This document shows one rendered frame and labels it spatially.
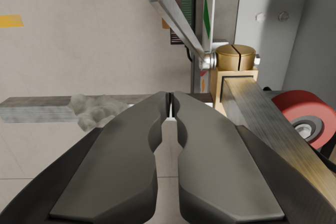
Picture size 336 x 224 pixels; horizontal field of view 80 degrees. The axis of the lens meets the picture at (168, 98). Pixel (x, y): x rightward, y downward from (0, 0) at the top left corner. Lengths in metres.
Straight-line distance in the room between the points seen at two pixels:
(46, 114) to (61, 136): 1.32
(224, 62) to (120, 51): 0.97
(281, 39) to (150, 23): 0.73
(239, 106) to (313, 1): 0.37
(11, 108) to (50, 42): 0.98
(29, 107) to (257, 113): 0.30
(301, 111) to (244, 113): 0.10
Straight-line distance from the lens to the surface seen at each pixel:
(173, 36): 0.41
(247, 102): 0.21
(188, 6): 0.40
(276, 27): 0.54
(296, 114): 0.27
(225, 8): 0.41
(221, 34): 0.42
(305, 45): 0.53
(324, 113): 0.29
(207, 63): 0.26
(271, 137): 0.17
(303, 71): 0.53
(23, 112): 0.37
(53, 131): 1.66
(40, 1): 1.30
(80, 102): 0.31
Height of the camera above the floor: 1.10
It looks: 61 degrees down
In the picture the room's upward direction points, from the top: 176 degrees counter-clockwise
